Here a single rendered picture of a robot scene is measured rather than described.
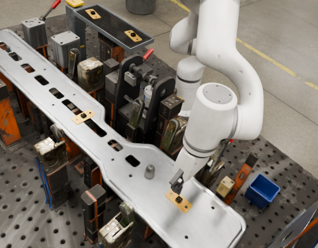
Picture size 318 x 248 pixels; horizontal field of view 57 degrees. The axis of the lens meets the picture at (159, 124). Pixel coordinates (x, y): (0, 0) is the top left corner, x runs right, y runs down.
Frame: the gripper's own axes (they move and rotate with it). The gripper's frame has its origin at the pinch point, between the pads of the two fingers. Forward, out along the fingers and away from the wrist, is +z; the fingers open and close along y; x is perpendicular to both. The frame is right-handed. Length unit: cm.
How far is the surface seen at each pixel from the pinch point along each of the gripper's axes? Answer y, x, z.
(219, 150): -14.8, 0.6, -1.0
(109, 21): -34, -73, -4
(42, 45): -17, -102, 17
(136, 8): -216, -233, 103
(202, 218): -0.6, 8.6, 11.9
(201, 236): 3.9, 11.7, 11.9
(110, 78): -16, -51, 4
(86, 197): 19.4, -20.1, 12.8
